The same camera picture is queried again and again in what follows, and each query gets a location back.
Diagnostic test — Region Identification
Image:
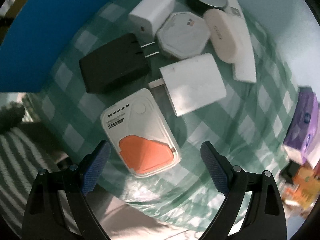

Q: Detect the white oval case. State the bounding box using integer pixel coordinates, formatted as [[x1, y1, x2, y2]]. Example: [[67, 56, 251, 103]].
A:
[[203, 9, 244, 63]]

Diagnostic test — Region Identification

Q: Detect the green checkered tablecloth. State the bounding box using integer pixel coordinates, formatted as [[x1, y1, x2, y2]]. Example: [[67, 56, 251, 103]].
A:
[[28, 0, 298, 231]]

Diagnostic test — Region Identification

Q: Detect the white orange power adapter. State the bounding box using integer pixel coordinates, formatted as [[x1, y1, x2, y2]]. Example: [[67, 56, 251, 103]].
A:
[[100, 88, 181, 178]]

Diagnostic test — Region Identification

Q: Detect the blue cardboard box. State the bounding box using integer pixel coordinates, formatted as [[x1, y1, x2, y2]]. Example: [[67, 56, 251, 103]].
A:
[[1, 0, 109, 93]]

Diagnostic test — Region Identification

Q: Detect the orange package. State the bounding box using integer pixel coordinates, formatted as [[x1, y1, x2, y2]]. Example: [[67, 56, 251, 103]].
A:
[[281, 161, 319, 211]]

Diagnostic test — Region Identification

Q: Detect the grey striped towel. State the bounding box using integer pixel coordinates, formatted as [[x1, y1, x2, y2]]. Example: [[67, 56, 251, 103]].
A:
[[1, 126, 67, 238]]

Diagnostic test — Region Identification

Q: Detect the large white charger block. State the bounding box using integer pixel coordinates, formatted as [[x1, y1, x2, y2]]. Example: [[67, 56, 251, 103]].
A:
[[149, 53, 227, 116]]

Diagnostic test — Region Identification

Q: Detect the white octagonal charger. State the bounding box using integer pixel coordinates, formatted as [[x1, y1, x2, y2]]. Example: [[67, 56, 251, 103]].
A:
[[156, 11, 210, 60]]

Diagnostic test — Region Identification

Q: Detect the black power adapter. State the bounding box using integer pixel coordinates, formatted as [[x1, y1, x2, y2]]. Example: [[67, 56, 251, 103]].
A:
[[79, 33, 160, 94]]

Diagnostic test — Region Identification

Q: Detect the small white usb charger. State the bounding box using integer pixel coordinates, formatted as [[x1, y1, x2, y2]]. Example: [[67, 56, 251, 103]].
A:
[[128, 0, 176, 40]]

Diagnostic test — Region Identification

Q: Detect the long white curved bar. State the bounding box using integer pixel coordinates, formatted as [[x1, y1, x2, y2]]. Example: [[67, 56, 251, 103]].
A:
[[223, 0, 257, 83]]

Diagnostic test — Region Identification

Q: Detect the purple tissue pack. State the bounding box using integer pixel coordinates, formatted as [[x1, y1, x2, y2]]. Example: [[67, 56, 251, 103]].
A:
[[283, 87, 318, 165]]

